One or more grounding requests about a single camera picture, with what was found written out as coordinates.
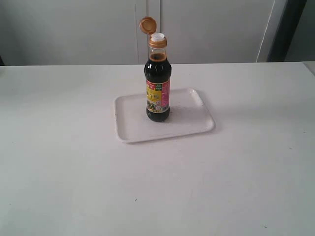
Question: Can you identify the dark door frame post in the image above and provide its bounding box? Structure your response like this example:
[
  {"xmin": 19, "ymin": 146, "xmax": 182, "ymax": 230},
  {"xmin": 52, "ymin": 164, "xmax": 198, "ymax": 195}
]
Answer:
[{"xmin": 267, "ymin": 0, "xmax": 307, "ymax": 62}]

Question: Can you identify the white rectangular plastic tray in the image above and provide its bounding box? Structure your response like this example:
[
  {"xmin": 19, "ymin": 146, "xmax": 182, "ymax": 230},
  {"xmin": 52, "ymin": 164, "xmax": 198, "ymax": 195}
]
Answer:
[{"xmin": 114, "ymin": 88, "xmax": 215, "ymax": 143}]

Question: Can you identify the dark soy sauce bottle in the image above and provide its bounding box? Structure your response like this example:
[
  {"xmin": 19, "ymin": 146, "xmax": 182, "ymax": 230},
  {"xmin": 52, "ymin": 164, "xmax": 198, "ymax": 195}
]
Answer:
[{"xmin": 139, "ymin": 16, "xmax": 172, "ymax": 122}]

